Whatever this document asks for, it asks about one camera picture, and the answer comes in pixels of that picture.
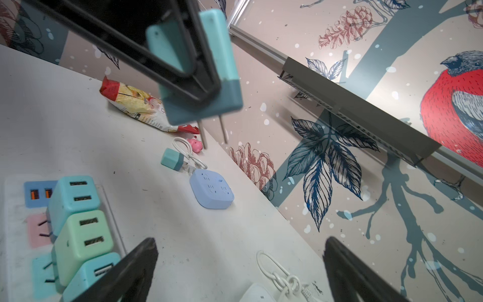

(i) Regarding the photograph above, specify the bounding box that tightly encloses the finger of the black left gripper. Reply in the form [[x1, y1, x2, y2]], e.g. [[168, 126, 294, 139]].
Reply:
[[29, 1, 221, 104]]

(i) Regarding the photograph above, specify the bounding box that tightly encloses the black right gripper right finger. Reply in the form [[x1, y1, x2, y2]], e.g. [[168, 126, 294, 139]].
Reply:
[[323, 237, 407, 302]]

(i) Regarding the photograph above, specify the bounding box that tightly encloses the red chips bag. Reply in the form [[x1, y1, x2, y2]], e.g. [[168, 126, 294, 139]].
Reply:
[[99, 76, 199, 135]]

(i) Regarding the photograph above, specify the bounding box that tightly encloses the teal charger plug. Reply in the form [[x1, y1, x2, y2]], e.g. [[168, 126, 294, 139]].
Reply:
[[46, 176, 101, 243], [146, 9, 243, 126], [62, 252, 121, 302]]

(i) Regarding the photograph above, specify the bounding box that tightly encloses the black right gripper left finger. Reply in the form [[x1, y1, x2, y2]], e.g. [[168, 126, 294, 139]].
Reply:
[[75, 237, 158, 302]]

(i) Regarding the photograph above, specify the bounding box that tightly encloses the green charger plug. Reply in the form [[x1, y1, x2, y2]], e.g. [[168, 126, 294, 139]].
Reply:
[[54, 210, 114, 287], [160, 148, 184, 171]]

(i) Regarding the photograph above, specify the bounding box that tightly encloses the white square power socket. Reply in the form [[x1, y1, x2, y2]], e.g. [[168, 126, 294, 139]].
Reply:
[[239, 283, 276, 302]]

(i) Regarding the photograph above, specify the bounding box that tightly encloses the white square socket cable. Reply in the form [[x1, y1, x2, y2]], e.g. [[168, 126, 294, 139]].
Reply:
[[255, 250, 321, 302]]

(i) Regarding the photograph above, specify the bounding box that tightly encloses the white multicolour power strip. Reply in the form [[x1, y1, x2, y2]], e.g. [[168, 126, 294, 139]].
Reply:
[[3, 174, 127, 302]]

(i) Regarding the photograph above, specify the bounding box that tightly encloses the blue square power socket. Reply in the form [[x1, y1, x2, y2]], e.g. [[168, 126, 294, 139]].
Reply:
[[189, 169, 235, 210]]

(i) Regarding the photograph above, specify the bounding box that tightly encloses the pink pig toy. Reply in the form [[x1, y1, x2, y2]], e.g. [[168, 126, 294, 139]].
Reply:
[[187, 138, 203, 154]]

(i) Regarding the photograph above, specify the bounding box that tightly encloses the black wall basket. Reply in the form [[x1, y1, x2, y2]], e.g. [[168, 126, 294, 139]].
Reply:
[[280, 57, 441, 166]]

